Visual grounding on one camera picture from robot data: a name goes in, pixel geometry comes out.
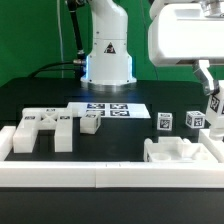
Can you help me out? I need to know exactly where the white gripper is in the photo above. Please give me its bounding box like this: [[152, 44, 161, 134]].
[[148, 3, 224, 95]]

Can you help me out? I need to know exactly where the white chair seat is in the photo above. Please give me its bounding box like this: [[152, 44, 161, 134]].
[[143, 137, 218, 163]]

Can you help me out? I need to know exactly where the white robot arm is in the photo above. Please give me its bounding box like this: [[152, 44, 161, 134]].
[[66, 0, 224, 95]]

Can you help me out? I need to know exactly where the white tagged cube right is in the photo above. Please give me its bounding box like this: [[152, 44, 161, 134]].
[[185, 111, 205, 129]]

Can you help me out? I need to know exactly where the white tagged cube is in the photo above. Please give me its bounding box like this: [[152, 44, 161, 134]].
[[185, 111, 205, 129], [157, 112, 173, 131]]

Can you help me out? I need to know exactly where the white tagged cube left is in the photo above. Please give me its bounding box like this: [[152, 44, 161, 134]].
[[157, 112, 173, 131]]

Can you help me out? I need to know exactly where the white marker sheet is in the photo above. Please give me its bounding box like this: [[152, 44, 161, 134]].
[[68, 102, 150, 119]]

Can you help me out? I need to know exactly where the white U-shaped barrier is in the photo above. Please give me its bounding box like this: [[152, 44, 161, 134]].
[[0, 126, 224, 188]]

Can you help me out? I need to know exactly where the white chair back frame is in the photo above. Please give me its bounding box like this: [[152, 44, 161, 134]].
[[13, 108, 73, 153]]

